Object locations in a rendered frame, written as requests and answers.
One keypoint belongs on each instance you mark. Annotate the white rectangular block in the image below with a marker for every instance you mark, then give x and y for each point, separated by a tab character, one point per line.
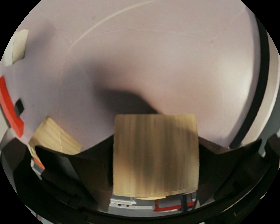
15	49

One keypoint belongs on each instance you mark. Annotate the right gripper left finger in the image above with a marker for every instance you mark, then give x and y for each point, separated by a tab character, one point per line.
92	169

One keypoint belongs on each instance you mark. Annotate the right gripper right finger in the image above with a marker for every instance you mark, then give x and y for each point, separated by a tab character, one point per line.
217	164

